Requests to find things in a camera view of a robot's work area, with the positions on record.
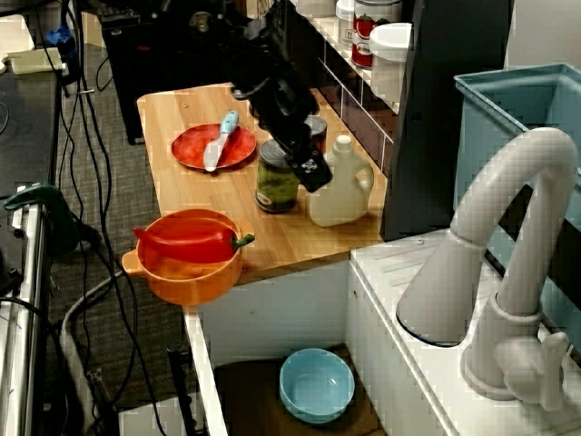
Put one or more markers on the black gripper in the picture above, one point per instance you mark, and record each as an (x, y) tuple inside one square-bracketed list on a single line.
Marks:
[(286, 113)]

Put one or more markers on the white plastic detergent bottle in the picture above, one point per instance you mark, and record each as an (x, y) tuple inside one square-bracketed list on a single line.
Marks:
[(336, 200)]

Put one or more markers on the brown beans can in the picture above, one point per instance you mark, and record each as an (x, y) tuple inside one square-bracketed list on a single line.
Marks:
[(320, 131)]

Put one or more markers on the green peas can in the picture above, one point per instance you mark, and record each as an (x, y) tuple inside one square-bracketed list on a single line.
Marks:
[(274, 186)]

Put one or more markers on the red toy pepper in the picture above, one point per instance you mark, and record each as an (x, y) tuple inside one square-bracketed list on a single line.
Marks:
[(190, 243)]

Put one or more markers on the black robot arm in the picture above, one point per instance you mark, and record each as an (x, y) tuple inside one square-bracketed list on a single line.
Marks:
[(272, 54)]

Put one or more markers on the red plate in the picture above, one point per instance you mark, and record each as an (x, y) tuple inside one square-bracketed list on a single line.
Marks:
[(190, 147)]

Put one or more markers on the plain white lidded jar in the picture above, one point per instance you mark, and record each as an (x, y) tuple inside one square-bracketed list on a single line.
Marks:
[(388, 54)]

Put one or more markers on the white toy sink unit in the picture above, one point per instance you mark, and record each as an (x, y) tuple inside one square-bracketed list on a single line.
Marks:
[(281, 309)]

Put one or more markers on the tomato print can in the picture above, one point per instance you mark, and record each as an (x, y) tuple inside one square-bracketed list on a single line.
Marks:
[(367, 36)]

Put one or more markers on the dark grey side panel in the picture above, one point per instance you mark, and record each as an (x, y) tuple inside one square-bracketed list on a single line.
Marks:
[(445, 113)]

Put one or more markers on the white jar with print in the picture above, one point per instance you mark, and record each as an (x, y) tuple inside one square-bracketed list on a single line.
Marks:
[(344, 22)]

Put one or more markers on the orange plastic pot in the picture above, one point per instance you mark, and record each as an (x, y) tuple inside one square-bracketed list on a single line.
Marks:
[(190, 281)]

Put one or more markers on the black equipment box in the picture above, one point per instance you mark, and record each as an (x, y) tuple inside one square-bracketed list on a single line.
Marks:
[(159, 82)]

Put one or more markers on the teal plastic bin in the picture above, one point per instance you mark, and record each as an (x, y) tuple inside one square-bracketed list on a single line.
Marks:
[(490, 136)]

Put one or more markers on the grey toy faucet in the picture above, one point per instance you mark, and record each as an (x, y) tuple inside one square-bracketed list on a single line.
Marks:
[(476, 272)]

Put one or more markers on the light blue bowl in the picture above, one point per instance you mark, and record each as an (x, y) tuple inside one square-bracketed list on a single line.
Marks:
[(313, 390)]

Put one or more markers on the green clamp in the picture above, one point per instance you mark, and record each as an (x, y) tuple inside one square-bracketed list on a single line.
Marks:
[(45, 213)]

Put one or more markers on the black desk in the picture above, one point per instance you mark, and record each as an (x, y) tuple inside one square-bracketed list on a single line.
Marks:
[(27, 136)]

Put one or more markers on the pale paper pad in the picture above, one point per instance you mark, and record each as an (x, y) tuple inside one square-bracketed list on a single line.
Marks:
[(36, 61)]

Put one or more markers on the aluminium frame rail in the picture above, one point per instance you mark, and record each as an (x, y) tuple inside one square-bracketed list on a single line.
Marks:
[(22, 318)]

